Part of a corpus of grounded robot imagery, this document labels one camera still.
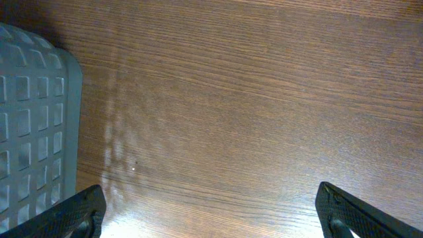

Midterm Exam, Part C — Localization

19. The grey plastic mesh basket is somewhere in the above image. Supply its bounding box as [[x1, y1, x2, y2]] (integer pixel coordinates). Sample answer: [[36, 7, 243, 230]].
[[1, 24, 83, 232]]

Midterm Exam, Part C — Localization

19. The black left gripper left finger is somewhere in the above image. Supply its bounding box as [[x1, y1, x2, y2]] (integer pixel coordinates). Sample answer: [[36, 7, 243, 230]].
[[1, 184, 106, 238]]

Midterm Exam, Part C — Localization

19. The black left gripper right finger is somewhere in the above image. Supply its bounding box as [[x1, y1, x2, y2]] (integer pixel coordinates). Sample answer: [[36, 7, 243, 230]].
[[315, 182, 422, 238]]

